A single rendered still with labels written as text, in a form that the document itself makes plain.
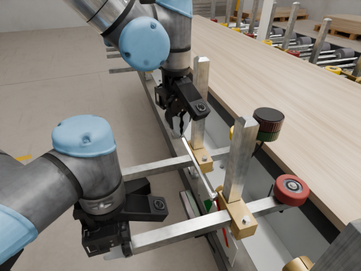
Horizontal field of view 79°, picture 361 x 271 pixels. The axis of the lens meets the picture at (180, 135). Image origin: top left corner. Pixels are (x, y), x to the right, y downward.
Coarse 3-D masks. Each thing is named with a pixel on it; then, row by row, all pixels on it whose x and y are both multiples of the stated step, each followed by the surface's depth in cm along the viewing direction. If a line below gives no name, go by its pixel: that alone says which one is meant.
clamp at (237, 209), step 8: (224, 200) 56; (240, 200) 56; (224, 208) 56; (232, 208) 54; (240, 208) 54; (232, 216) 53; (240, 216) 52; (232, 224) 53; (240, 224) 51; (256, 224) 51; (232, 232) 54; (240, 232) 51; (248, 232) 52
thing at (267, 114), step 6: (264, 108) 46; (270, 108) 46; (258, 114) 44; (264, 114) 44; (270, 114) 44; (276, 114) 44; (282, 114) 44; (270, 120) 42; (276, 120) 42; (270, 132) 43; (258, 150) 49
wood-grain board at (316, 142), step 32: (192, 32) 196; (224, 32) 196; (192, 64) 129; (224, 64) 129; (256, 64) 129; (288, 64) 129; (224, 96) 96; (256, 96) 96; (288, 96) 96; (320, 96) 96; (352, 96) 96; (288, 128) 77; (320, 128) 77; (352, 128) 77; (288, 160) 64; (320, 160) 64; (352, 160) 64; (320, 192) 54; (352, 192) 54
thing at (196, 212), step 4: (188, 192) 79; (188, 196) 78; (192, 196) 78; (192, 200) 76; (192, 204) 75; (192, 208) 74; (196, 208) 74; (196, 212) 72; (196, 216) 71; (200, 216) 71
